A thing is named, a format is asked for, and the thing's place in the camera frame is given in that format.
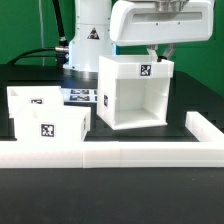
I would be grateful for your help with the white L-shaped fence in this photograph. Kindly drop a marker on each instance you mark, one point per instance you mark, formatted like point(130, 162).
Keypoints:
point(206, 151)

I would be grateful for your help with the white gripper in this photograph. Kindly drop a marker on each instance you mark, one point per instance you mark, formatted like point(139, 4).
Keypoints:
point(151, 22)

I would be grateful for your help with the white drawer cabinet box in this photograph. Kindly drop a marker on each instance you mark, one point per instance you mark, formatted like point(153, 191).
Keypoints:
point(133, 91)

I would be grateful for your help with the fiducial tag sheet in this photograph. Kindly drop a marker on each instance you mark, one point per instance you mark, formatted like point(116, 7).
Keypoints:
point(79, 95)

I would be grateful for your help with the white drawer with knob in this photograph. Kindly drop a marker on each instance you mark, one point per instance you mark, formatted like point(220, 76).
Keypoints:
point(52, 124)

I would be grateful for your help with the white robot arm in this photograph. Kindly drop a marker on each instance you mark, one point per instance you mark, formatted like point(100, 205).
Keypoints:
point(103, 25)

